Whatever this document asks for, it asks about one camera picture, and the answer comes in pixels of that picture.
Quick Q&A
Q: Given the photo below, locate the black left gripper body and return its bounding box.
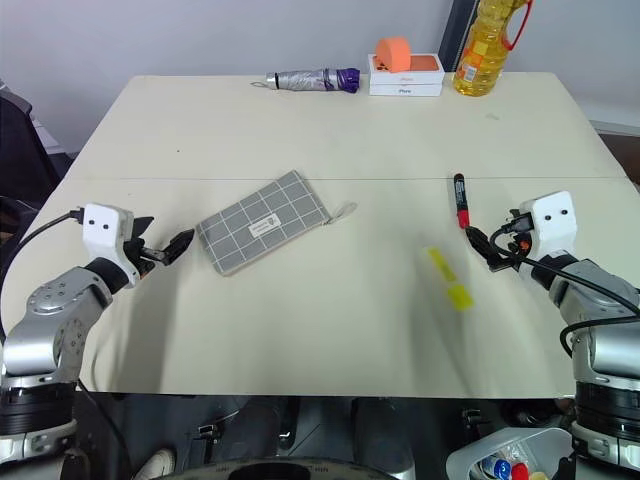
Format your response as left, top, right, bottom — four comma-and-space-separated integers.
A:
122, 237, 168, 279

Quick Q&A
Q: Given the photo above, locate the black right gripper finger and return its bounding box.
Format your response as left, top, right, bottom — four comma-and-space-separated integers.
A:
486, 255, 522, 274
465, 226, 501, 263

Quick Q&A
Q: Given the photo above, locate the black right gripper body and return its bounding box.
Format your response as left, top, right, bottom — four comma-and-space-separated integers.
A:
499, 208, 537, 261

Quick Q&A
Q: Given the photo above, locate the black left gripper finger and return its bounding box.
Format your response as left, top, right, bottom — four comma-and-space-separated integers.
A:
159, 228, 197, 267
130, 215, 156, 241

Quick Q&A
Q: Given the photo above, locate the grey checked pencil pouch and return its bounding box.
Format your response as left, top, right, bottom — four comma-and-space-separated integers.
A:
194, 169, 359, 278

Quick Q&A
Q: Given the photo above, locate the red black marker pen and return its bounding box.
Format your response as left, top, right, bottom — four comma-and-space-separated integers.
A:
452, 172, 472, 230

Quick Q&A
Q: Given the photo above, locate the yellow highlighter pen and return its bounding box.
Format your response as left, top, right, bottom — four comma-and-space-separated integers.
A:
425, 245, 475, 313

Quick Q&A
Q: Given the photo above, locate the black office chair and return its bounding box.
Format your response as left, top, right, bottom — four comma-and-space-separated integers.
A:
0, 77, 72, 236

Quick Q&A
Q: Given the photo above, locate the white phone box orange picture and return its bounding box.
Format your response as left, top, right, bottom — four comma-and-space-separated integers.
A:
367, 52, 446, 87

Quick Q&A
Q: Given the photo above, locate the white plastic bin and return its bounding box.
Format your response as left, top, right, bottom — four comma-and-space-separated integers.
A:
444, 426, 574, 480

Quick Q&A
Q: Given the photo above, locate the yellow cooking oil bottle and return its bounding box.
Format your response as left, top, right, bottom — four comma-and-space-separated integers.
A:
452, 0, 535, 99

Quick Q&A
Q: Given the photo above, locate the white shoe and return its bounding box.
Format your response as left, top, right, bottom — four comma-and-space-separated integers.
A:
133, 447, 177, 480

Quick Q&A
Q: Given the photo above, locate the folded silver purple umbrella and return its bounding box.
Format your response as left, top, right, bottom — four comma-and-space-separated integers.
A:
252, 67, 362, 95

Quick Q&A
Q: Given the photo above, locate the black round base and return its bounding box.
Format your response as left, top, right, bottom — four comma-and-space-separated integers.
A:
172, 455, 369, 480

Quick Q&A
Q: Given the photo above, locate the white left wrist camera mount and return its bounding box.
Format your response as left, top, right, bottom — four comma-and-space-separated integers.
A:
81, 202, 138, 289

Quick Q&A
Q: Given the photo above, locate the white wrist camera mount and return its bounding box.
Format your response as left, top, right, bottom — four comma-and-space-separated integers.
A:
518, 190, 581, 274
81, 202, 138, 289

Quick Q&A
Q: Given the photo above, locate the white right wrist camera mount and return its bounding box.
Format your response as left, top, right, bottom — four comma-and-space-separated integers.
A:
518, 190, 581, 274

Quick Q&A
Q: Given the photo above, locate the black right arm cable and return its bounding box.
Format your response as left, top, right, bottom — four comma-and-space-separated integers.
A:
488, 225, 640, 359

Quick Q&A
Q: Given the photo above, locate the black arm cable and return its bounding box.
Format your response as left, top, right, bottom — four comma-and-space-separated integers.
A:
0, 209, 85, 289
488, 225, 640, 359

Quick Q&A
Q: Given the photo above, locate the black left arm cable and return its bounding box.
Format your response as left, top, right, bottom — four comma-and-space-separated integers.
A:
0, 209, 85, 289

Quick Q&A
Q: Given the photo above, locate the dark metal post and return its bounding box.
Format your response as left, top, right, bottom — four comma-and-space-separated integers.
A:
437, 0, 474, 72

